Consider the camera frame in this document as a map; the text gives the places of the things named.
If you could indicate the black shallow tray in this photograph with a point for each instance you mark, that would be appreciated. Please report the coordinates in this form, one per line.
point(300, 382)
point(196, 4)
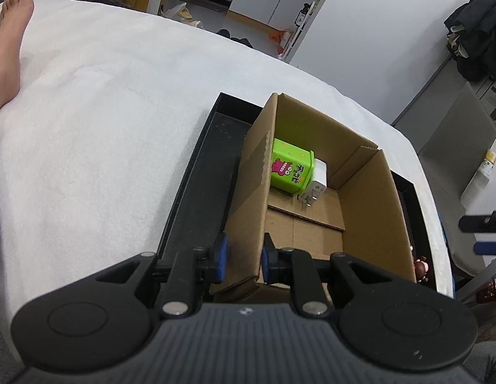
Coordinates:
point(203, 201)

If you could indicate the person's bare foot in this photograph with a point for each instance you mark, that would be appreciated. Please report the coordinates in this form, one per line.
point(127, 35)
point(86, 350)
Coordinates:
point(14, 18)

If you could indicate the dark clothes pile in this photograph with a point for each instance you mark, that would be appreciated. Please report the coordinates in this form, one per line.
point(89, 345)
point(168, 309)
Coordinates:
point(471, 39)

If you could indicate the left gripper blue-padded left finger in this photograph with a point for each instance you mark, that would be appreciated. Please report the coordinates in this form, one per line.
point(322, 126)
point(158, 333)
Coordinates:
point(188, 280)

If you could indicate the white fleece blanket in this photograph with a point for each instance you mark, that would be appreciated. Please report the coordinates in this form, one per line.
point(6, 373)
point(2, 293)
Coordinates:
point(93, 148)

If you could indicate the green cartoon tin box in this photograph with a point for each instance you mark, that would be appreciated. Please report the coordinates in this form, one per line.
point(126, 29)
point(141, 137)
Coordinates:
point(291, 167)

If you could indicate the brown pink figurine toy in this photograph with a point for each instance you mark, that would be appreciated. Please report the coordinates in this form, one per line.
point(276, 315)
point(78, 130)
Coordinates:
point(421, 269)

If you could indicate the white charger plug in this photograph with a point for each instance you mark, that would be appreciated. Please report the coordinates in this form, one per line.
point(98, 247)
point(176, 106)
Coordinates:
point(316, 185)

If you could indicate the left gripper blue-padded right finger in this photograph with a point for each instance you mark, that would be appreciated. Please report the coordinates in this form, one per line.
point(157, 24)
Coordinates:
point(303, 274)

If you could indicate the brown cardboard box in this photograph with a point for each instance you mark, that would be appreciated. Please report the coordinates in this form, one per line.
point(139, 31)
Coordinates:
point(359, 213)

